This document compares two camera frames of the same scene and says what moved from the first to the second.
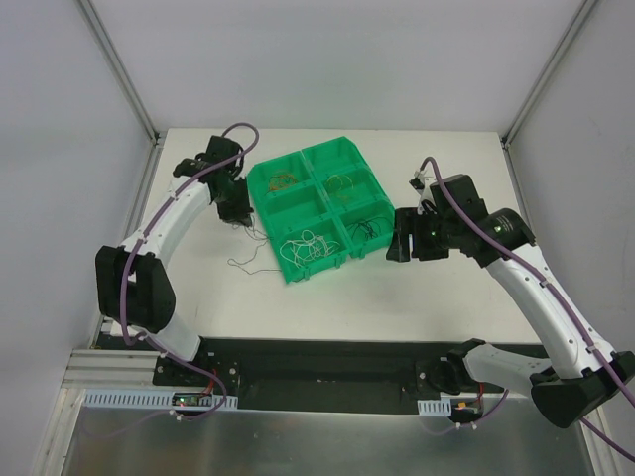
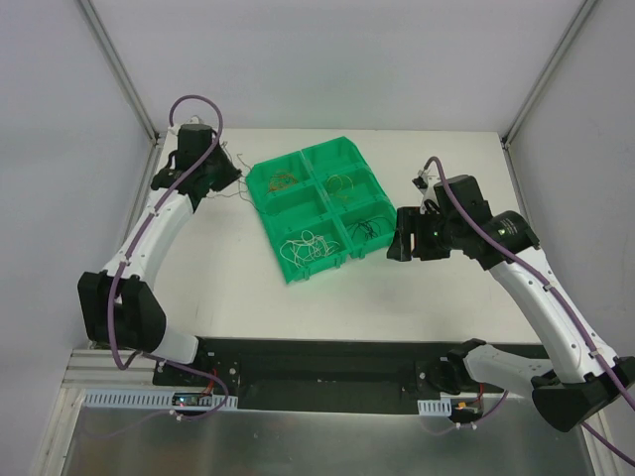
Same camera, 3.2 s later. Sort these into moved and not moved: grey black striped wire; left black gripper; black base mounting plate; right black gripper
Moved: grey black striped wire; left black gripper
Not moved: black base mounting plate; right black gripper
